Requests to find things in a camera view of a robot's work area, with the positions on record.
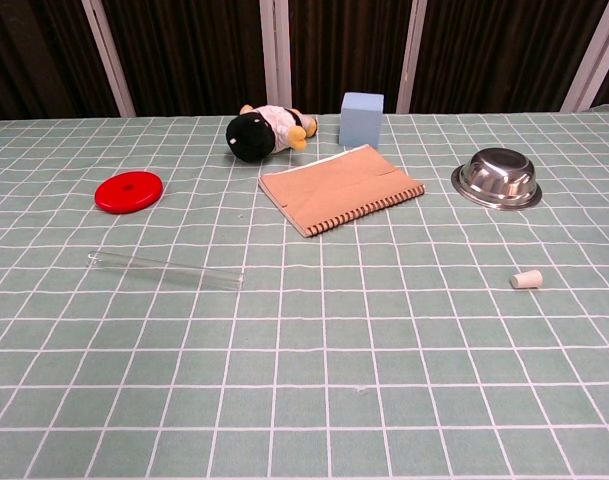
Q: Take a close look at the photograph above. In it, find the white frame post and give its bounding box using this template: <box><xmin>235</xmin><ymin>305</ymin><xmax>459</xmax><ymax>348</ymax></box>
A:
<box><xmin>395</xmin><ymin>0</ymin><xmax>428</xmax><ymax>114</ymax></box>
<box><xmin>560</xmin><ymin>0</ymin><xmax>609</xmax><ymax>113</ymax></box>
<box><xmin>259</xmin><ymin>0</ymin><xmax>293</xmax><ymax>109</ymax></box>
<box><xmin>81</xmin><ymin>0</ymin><xmax>137</xmax><ymax>119</ymax></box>

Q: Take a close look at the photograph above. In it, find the dark brown pleated curtain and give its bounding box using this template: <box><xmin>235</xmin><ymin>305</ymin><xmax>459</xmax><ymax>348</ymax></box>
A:
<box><xmin>0</xmin><ymin>0</ymin><xmax>609</xmax><ymax>121</ymax></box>

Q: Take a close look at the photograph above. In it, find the white rubber stopper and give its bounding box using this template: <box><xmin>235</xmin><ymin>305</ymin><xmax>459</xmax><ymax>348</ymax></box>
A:
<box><xmin>509</xmin><ymin>270</ymin><xmax>543</xmax><ymax>290</ymax></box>

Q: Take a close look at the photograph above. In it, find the light blue foam cube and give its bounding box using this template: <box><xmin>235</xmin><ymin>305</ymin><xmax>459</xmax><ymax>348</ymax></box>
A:
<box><xmin>338</xmin><ymin>91</ymin><xmax>385</xmax><ymax>150</ymax></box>

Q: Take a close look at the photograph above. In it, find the brown spiral notebook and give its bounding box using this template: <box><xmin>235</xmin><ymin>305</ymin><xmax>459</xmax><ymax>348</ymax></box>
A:
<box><xmin>257</xmin><ymin>143</ymin><xmax>426</xmax><ymax>240</ymax></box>

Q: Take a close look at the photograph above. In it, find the upturned stainless steel bowl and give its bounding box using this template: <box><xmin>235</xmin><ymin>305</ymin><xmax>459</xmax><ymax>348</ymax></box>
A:
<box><xmin>450</xmin><ymin>147</ymin><xmax>543</xmax><ymax>213</ymax></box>

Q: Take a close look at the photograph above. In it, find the black white plush penguin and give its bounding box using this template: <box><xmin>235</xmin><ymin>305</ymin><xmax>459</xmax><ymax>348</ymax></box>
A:
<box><xmin>225</xmin><ymin>103</ymin><xmax>319</xmax><ymax>164</ymax></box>

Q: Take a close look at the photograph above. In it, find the clear glass test tube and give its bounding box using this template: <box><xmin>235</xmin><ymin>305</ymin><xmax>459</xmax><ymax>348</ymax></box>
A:
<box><xmin>86</xmin><ymin>251</ymin><xmax>245</xmax><ymax>292</ymax></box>

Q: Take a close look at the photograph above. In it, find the green checked tablecloth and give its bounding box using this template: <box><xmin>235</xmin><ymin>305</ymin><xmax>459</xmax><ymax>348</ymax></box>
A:
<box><xmin>0</xmin><ymin>103</ymin><xmax>609</xmax><ymax>480</ymax></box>

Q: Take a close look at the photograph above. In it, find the red round plastic disc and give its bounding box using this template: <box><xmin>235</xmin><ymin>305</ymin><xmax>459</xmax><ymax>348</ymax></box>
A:
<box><xmin>94</xmin><ymin>170</ymin><xmax>164</xmax><ymax>216</ymax></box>

